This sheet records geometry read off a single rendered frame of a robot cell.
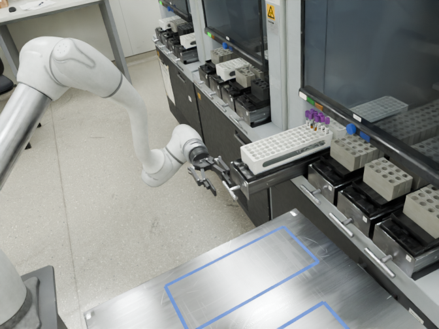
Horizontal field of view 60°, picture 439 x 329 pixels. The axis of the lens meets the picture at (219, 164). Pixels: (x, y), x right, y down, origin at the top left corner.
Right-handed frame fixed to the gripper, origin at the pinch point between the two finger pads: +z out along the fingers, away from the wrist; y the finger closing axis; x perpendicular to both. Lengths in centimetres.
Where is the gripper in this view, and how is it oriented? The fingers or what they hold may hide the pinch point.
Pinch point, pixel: (219, 185)
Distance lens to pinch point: 130.1
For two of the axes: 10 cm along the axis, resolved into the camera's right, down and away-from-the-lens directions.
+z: 3.9, 5.1, -7.7
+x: 1.2, 8.0, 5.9
